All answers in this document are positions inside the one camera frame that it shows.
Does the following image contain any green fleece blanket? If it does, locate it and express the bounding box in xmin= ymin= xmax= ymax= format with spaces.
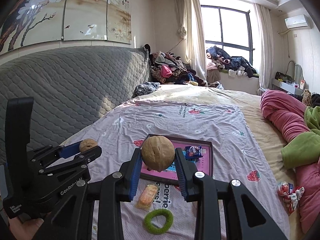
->
xmin=281 ymin=106 xmax=319 ymax=169

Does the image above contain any pink and blue book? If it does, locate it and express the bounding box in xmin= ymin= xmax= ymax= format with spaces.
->
xmin=140 ymin=137 xmax=213 ymax=185

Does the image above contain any red white candy packet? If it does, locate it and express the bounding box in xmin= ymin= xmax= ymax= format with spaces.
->
xmin=277 ymin=181 xmax=305 ymax=215

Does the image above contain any right cream curtain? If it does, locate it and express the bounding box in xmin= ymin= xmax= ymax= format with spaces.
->
xmin=254 ymin=3 xmax=274 ymax=89

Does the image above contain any clothes pile on windowsill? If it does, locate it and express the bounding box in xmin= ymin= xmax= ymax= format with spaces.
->
xmin=206 ymin=46 xmax=259 ymax=77

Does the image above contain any brown walnut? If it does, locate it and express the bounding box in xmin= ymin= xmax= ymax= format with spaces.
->
xmin=79 ymin=138 xmax=98 ymax=153
xmin=141 ymin=135 xmax=175 ymax=172

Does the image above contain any cream curtain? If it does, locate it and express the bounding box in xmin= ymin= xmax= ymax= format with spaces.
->
xmin=254 ymin=3 xmax=274 ymax=89
xmin=174 ymin=0 xmax=207 ymax=80

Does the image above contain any person's left hand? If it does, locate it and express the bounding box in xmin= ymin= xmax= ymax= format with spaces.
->
xmin=9 ymin=217 xmax=44 ymax=240

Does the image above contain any pink rolled blanket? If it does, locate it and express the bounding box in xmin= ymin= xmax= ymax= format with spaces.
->
xmin=260 ymin=90 xmax=319 ymax=234

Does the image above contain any green hair scrunchie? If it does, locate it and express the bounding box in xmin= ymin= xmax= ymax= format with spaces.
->
xmin=143 ymin=209 xmax=174 ymax=235

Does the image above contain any orange cake packet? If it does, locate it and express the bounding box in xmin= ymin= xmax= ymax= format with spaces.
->
xmin=136 ymin=184 xmax=158 ymax=210

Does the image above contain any left cream curtain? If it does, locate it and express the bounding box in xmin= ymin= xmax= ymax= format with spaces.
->
xmin=174 ymin=0 xmax=207 ymax=80

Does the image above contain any dark patterned cloth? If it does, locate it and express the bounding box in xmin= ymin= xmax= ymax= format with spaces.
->
xmin=133 ymin=82 xmax=161 ymax=98

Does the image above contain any pink strawberry bed sheet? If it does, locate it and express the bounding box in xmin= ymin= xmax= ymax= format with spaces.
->
xmin=63 ymin=100 xmax=290 ymax=239

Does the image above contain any floral wall painting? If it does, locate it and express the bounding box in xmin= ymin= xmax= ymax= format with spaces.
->
xmin=1 ymin=0 xmax=132 ymax=54

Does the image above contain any white side desk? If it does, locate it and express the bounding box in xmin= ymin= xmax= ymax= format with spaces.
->
xmin=271 ymin=72 xmax=303 ymax=95

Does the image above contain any clothes pile by headboard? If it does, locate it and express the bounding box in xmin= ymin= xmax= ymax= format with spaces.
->
xmin=149 ymin=51 xmax=207 ymax=87

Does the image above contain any grey quilted headboard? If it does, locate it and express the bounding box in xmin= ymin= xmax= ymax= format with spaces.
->
xmin=1 ymin=46 xmax=150 ymax=150

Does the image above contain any white air conditioner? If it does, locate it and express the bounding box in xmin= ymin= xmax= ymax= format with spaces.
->
xmin=284 ymin=14 xmax=310 ymax=29

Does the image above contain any blue cookie packet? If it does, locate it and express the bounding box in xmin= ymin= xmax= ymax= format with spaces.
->
xmin=185 ymin=146 xmax=203 ymax=160

